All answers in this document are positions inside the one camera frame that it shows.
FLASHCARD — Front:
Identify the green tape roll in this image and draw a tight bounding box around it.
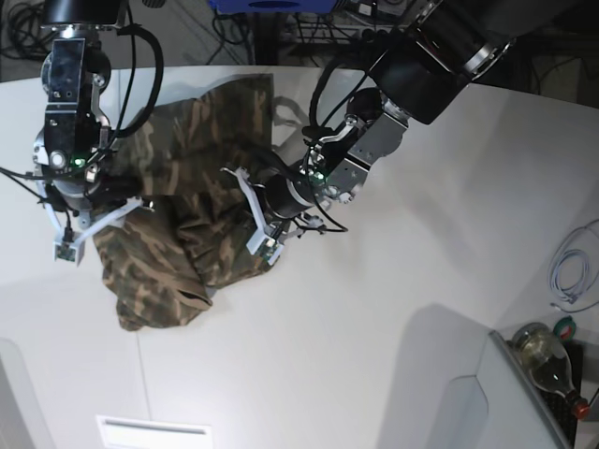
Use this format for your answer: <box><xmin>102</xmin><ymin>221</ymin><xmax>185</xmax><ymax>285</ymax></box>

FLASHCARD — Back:
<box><xmin>553</xmin><ymin>316</ymin><xmax>577</xmax><ymax>341</ymax></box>

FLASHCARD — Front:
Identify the blue box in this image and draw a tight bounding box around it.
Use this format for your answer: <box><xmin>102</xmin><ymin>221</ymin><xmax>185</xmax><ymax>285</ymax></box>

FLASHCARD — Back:
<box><xmin>209</xmin><ymin>0</ymin><xmax>345</xmax><ymax>14</ymax></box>

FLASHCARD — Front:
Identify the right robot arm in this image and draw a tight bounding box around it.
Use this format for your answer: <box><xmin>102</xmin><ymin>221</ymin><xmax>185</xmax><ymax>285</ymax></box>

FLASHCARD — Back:
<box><xmin>31</xmin><ymin>1</ymin><xmax>165</xmax><ymax>214</ymax></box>

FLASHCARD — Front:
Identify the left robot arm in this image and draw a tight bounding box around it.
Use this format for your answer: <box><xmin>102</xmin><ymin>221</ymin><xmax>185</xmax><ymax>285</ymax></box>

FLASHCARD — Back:
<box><xmin>262</xmin><ymin>1</ymin><xmax>598</xmax><ymax>220</ymax></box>

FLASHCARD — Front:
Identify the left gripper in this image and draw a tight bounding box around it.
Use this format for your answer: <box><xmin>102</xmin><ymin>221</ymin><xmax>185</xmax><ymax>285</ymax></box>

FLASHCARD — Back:
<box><xmin>263</xmin><ymin>175</ymin><xmax>312</xmax><ymax>219</ymax></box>

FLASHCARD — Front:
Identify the coiled white cable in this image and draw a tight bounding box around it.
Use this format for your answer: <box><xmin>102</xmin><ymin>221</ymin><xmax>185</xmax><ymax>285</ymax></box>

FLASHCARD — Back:
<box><xmin>547</xmin><ymin>219</ymin><xmax>599</xmax><ymax>313</ymax></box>

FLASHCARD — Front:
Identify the camouflage t-shirt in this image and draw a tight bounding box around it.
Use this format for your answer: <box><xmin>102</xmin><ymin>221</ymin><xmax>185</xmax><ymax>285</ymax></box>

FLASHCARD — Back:
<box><xmin>94</xmin><ymin>75</ymin><xmax>274</xmax><ymax>332</ymax></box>

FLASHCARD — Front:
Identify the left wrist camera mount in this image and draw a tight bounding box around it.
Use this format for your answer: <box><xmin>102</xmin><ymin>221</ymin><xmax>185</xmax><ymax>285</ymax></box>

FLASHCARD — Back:
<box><xmin>223</xmin><ymin>167</ymin><xmax>324</xmax><ymax>267</ymax></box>

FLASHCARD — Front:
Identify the black perforated tray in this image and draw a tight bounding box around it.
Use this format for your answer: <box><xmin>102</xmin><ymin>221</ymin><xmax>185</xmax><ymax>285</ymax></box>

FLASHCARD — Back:
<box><xmin>538</xmin><ymin>341</ymin><xmax>584</xmax><ymax>448</ymax></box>

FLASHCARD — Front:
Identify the clear plastic bottle red cap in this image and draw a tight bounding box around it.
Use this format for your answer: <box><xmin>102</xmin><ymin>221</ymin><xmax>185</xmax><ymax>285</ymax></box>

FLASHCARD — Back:
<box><xmin>511</xmin><ymin>323</ymin><xmax>591</xmax><ymax>420</ymax></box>

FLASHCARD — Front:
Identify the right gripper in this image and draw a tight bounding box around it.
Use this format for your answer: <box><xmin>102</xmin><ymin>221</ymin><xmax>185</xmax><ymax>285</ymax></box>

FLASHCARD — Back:
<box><xmin>44</xmin><ymin>180</ymin><xmax>110</xmax><ymax>216</ymax></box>

